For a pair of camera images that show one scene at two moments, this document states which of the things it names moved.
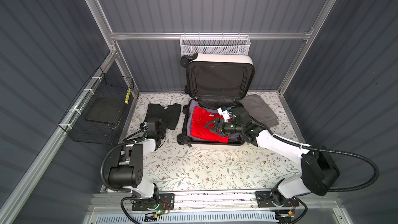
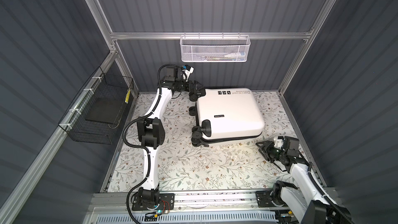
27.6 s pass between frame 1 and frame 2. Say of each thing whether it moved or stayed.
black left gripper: moved
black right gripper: moved
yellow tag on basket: stayed
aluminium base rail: stayed
